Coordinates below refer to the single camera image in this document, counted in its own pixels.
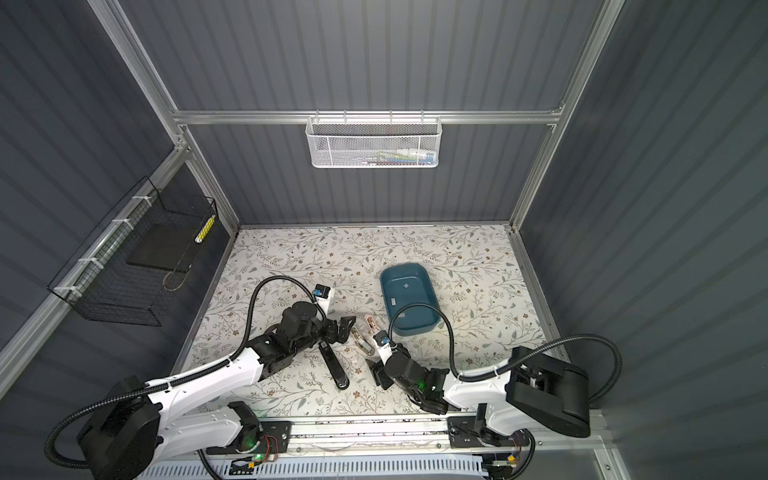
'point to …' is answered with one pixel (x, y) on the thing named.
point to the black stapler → (337, 373)
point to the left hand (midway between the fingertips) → (342, 314)
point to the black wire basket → (131, 266)
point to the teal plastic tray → (409, 319)
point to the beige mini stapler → (364, 344)
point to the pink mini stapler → (372, 323)
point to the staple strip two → (393, 301)
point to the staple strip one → (406, 285)
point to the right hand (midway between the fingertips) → (378, 357)
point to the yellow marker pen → (208, 226)
